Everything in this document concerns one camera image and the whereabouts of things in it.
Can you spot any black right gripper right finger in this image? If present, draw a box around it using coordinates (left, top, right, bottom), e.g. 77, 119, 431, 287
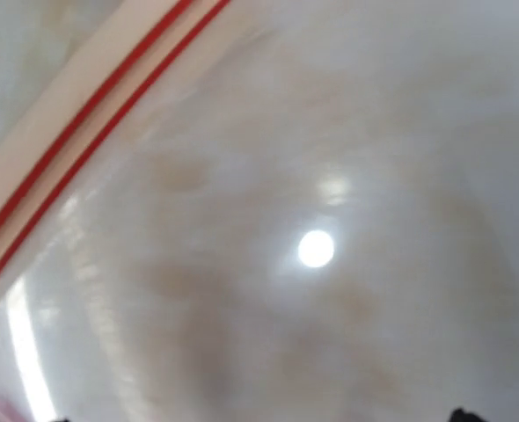
449, 408, 486, 422

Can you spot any clear acrylic sheet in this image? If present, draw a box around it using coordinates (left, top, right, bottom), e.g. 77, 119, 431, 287
0, 1, 519, 421

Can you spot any red wooden picture frame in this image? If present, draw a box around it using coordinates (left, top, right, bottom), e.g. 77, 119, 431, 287
0, 1, 226, 273

